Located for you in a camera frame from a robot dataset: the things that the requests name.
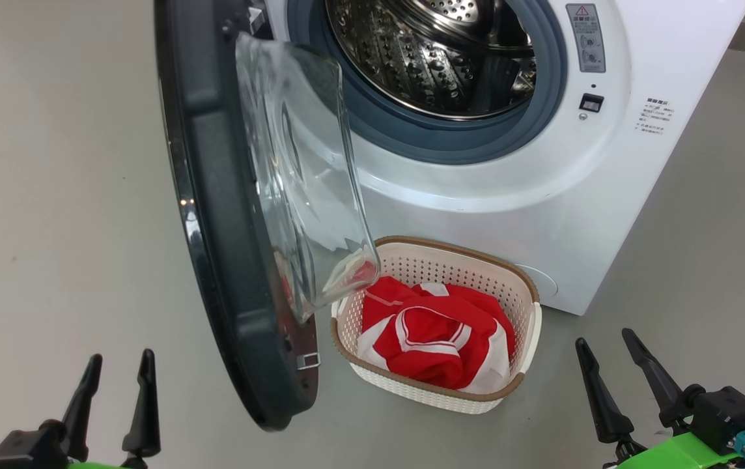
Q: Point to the cream perforated laundry basket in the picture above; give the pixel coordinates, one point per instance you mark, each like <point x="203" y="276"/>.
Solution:
<point x="450" y="267"/>

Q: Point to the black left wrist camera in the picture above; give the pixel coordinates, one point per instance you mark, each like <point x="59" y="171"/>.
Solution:
<point x="24" y="449"/>

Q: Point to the dark round washing machine door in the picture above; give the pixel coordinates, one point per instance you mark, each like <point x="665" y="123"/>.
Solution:
<point x="229" y="228"/>

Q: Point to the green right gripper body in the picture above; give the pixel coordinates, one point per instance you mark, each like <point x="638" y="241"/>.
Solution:
<point x="672" y="456"/>

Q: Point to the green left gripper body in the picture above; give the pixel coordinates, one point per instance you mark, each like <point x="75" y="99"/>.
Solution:
<point x="96" y="466"/>

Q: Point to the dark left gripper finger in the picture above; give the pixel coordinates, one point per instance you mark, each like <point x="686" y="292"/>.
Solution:
<point x="79" y="410"/>
<point x="143" y="410"/>

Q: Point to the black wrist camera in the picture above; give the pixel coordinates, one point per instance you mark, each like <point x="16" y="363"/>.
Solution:
<point x="727" y="413"/>
<point x="24" y="449"/>

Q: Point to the white front-load washing machine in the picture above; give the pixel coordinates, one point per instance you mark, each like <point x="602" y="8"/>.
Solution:
<point x="542" y="195"/>

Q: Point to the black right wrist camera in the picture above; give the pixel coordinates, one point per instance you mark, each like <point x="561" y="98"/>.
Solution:
<point x="727" y="413"/>

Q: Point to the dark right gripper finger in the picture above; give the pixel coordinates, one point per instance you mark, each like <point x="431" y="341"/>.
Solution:
<point x="659" y="384"/>
<point x="600" y="397"/>

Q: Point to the red white trimmed jersey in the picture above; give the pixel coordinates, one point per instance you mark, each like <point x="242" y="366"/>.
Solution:
<point x="431" y="361"/>

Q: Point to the grey warning label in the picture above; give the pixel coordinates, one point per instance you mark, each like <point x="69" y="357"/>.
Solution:
<point x="585" y="39"/>

